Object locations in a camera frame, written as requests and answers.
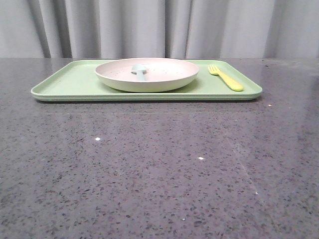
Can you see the grey pleated curtain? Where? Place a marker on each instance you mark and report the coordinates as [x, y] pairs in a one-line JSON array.
[[184, 29]]

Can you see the light blue plastic spoon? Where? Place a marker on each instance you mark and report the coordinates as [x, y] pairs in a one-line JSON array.
[[139, 70]]

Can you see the yellow plastic fork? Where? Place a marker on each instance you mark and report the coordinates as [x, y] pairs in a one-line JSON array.
[[230, 82]]

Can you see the light green plastic tray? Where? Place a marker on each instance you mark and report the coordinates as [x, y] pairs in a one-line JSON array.
[[77, 81]]

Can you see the white round plate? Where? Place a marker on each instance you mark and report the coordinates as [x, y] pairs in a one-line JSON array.
[[163, 74]]

